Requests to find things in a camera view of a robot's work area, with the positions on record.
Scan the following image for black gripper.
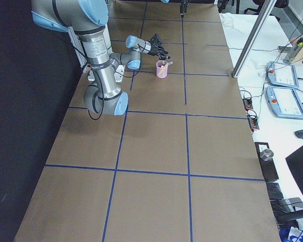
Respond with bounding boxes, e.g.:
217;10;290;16
180;0;187;17
149;40;168;61

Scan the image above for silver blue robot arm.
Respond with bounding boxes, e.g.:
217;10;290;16
161;0;188;18
32;1;169;115

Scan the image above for upper orange black connector box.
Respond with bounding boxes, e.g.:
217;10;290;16
242;97;253;111

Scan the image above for orange black connector box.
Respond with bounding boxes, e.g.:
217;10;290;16
242;97;253;111
247;114;260;132

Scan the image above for lower orange black connector box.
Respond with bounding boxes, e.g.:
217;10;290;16
247;114;260;132

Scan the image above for upper teach pendant tablet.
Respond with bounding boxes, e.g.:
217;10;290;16
266;61;299;89

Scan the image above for teach pendant tablet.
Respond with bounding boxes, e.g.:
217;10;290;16
266;86;303;119
266;61;299;89

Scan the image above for lower teach pendant tablet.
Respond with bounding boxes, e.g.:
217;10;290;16
266;86;303;119

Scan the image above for silver metal cylinder weight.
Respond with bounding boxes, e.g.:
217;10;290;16
260;149;274;161

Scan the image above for white pedestal column base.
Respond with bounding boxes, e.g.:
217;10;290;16
85;65;125;83

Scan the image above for aluminium frame post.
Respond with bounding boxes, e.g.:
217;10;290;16
231;0;276;78

